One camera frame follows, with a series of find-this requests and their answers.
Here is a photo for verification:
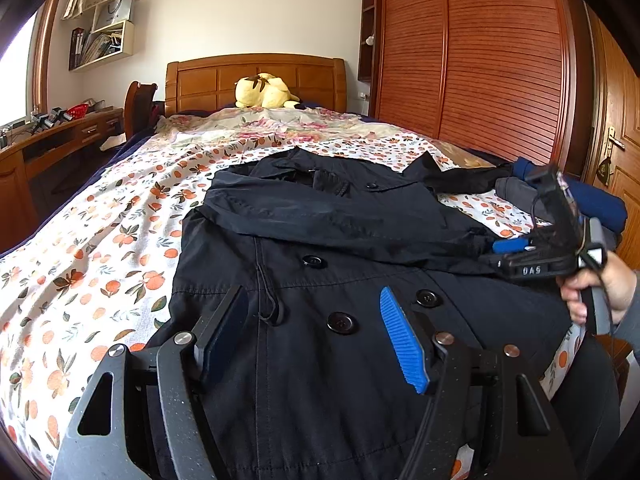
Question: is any white wall shelf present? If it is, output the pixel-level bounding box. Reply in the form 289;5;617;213
60;0;142;73

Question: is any person's right hand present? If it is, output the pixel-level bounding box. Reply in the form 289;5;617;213
560;250;638;326

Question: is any white paper bag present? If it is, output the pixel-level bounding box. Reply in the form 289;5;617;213
92;0;134;32

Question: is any wooden door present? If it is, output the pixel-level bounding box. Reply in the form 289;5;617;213
584;7;640;263

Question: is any person's leg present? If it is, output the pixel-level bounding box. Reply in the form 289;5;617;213
544;329;622;480

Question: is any row of books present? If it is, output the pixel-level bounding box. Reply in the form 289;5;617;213
69;25;124;69

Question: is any folded grey garment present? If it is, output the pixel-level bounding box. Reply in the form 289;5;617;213
494;175;542;207

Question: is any orange print bedsheet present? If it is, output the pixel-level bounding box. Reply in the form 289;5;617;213
0;129;586;480

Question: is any folded blue garment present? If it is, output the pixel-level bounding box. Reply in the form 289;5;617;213
512;156;629;250

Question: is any wooden chair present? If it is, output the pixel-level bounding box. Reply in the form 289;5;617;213
123;80;159;142

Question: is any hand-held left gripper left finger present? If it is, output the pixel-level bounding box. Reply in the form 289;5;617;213
50;284;251;480

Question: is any wooden desk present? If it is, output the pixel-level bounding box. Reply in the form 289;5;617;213
0;105;127;257

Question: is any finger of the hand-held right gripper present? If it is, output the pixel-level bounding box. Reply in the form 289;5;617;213
480;236;538;267

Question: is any floral quilt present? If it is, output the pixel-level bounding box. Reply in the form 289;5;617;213
155;107;441;162

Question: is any wooden wardrobe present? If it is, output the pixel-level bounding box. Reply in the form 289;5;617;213
357;0;597;182

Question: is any window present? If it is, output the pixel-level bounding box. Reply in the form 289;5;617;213
0;5;48;132

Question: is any black coat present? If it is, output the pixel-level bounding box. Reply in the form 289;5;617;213
145;146;576;480

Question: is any person's right forearm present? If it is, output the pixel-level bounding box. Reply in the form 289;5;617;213
611;269;640;361

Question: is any yellow plush toy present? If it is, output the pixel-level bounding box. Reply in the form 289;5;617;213
235;73;302;110

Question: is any wooden headboard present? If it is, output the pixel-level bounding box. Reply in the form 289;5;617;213
165;53;349;117

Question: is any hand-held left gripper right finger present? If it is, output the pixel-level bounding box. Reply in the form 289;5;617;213
379;286;576;480

